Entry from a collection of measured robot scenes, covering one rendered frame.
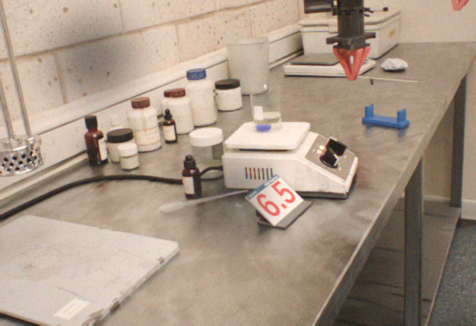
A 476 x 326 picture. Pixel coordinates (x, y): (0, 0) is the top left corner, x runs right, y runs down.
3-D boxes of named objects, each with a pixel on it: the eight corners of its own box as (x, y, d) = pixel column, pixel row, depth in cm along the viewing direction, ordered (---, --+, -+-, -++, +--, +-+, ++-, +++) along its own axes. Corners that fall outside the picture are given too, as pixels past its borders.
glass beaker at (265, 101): (282, 135, 88) (279, 87, 86) (250, 137, 89) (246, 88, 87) (285, 125, 94) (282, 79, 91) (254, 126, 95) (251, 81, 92)
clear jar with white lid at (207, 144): (203, 183, 94) (197, 139, 92) (188, 173, 99) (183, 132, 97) (233, 174, 97) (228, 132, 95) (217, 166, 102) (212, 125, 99)
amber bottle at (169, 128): (168, 138, 122) (164, 107, 119) (180, 139, 121) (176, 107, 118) (162, 142, 119) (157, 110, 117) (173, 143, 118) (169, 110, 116)
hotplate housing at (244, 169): (358, 169, 94) (357, 125, 91) (348, 201, 82) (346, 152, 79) (237, 166, 101) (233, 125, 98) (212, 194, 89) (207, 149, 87)
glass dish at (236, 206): (262, 214, 80) (261, 200, 80) (227, 222, 79) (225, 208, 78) (250, 200, 85) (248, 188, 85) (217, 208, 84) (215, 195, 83)
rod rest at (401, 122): (409, 124, 115) (409, 108, 114) (401, 128, 113) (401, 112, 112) (370, 118, 122) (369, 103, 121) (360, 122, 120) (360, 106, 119)
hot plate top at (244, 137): (311, 127, 93) (311, 122, 93) (295, 149, 82) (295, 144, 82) (245, 126, 97) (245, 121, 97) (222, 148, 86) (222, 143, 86)
